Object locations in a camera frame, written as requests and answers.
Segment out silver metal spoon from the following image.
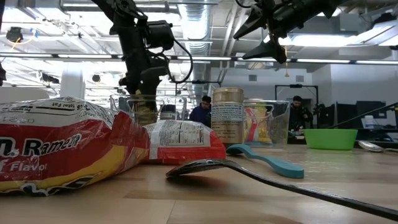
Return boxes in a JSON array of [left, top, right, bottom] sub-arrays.
[[357, 140, 398, 153]]

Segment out black-lidded spice jar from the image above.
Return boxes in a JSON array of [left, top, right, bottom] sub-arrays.
[[136, 99, 159, 126]]

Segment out clear plastic bin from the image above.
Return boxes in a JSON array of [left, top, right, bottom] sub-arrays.
[[243, 99, 291, 147], [109, 95, 188, 126]]

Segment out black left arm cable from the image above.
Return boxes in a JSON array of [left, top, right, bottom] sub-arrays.
[[155, 37, 194, 85]]

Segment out green plastic bowl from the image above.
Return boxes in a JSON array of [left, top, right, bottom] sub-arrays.
[[303, 128, 358, 151]]

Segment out black monitors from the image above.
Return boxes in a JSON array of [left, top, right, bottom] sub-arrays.
[[320, 100, 388, 129]]

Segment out ceiling light strip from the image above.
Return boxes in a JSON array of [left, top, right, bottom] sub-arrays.
[[0, 52, 398, 65]]

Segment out white column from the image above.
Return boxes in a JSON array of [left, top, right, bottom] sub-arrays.
[[60, 67, 86, 100]]

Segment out person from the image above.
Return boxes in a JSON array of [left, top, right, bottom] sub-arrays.
[[289, 95, 313, 131], [188, 95, 213, 128]]

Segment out black spoon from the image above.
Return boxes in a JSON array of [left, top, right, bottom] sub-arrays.
[[166, 158, 398, 222]]

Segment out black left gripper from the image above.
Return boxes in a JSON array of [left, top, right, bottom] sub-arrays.
[[118, 34, 170, 110]]

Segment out black ceiling fixture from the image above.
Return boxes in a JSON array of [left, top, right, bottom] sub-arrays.
[[5, 26, 24, 44]]

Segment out black frame stand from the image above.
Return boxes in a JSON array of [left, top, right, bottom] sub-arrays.
[[275, 83, 320, 131]]

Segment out red ramen noodle packet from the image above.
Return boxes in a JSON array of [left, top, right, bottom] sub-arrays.
[[0, 96, 150, 197], [142, 119, 227, 166]]

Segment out tan-lidded spice jar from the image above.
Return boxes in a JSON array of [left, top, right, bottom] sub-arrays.
[[210, 86, 245, 147]]

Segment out teal plastic spoon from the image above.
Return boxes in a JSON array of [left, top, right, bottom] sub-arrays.
[[226, 143, 305, 179]]

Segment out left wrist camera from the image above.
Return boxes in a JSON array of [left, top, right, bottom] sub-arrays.
[[146, 20, 175, 50]]

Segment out lime chili shrimp ramen packet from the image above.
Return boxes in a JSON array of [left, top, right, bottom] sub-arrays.
[[244, 105, 271, 144]]

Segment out silver ventilation duct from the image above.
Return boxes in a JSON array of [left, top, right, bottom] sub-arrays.
[[178, 0, 213, 100]]

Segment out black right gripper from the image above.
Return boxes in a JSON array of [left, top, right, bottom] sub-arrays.
[[233, 0, 324, 65]]

